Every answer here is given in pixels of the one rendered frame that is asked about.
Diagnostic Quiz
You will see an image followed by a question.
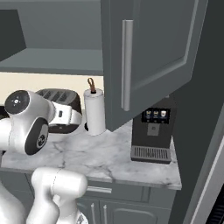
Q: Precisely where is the black coffee machine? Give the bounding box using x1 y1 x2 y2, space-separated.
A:
129 95 178 165

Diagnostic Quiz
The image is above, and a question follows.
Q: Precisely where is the grey open wall cabinet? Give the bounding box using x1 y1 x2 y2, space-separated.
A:
0 0 105 77

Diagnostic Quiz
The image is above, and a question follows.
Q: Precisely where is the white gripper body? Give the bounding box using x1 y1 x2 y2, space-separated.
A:
69 101 84 127

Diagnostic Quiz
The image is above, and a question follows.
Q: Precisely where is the silver drawer handle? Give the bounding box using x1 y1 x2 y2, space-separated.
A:
86 185 113 194

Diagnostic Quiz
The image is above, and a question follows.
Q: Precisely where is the grey drawer front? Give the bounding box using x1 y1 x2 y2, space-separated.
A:
83 179 151 204

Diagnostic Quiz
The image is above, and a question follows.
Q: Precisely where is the grey wall cabinet door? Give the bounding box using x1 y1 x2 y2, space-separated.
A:
100 0 210 133

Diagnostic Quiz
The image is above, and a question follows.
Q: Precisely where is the dark brown toaster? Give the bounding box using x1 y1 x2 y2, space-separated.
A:
34 87 83 136

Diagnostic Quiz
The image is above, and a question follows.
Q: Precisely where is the silver cabinet door handle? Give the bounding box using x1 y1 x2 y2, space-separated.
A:
120 19 135 113

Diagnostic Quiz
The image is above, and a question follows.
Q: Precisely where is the dark grey tall cabinet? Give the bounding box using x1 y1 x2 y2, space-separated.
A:
168 0 224 224

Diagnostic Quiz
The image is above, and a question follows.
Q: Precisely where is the grey base cabinet door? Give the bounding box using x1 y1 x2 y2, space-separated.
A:
99 199 172 224
76 197 101 224

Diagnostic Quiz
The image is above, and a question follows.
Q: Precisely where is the silver base cabinet handle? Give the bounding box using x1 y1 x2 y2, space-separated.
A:
89 202 97 224
101 204 109 224

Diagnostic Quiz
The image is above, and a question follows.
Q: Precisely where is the white paper towel roll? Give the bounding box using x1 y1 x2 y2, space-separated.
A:
83 87 107 137

